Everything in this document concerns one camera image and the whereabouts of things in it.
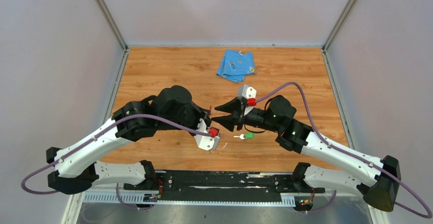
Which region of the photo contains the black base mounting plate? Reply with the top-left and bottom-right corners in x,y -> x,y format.
121,170 -> 325,203

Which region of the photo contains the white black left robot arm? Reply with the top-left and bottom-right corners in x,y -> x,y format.
46,85 -> 220,194

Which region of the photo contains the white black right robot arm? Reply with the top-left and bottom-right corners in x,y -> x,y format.
212,95 -> 401,212

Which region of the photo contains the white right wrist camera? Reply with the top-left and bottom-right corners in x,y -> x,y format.
236,84 -> 257,106

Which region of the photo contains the blue folded cloth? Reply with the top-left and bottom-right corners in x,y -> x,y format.
217,49 -> 257,83

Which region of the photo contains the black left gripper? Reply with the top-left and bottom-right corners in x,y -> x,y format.
159,101 -> 213,137

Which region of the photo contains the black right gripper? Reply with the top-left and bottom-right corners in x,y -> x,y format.
212,97 -> 281,133

